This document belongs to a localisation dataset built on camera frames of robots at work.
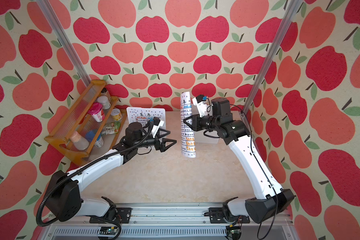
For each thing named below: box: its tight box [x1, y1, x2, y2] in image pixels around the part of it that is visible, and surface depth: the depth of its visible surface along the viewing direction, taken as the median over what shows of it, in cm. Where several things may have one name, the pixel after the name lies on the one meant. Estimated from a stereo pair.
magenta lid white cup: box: [87, 102, 106, 123], surface depth 92 cm
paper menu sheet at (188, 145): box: [180, 91, 196, 158], surface depth 67 cm
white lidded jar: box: [97, 95, 111, 110], surface depth 102 cm
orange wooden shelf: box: [44, 80, 128, 165], surface depth 90 cm
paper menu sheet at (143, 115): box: [126, 107, 166, 130], surface depth 87 cm
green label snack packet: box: [102, 121, 121, 136], surface depth 109 cm
